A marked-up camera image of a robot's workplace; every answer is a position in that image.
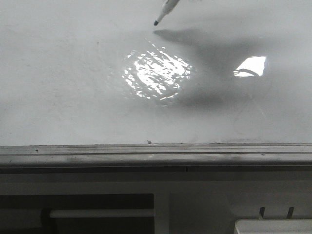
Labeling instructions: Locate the white whiteboard marker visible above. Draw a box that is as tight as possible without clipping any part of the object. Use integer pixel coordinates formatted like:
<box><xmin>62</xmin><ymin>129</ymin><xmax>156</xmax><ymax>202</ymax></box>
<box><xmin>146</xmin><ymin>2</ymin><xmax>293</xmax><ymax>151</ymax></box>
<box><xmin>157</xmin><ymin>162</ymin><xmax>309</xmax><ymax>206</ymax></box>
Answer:
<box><xmin>154</xmin><ymin>0</ymin><xmax>180</xmax><ymax>26</ymax></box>

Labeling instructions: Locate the white plastic bin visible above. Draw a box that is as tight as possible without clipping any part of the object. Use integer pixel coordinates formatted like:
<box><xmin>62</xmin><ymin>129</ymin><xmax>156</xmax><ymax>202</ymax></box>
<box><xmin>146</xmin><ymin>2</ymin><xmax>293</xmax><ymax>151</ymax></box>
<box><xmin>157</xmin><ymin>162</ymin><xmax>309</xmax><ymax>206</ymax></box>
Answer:
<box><xmin>234</xmin><ymin>219</ymin><xmax>312</xmax><ymax>234</ymax></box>

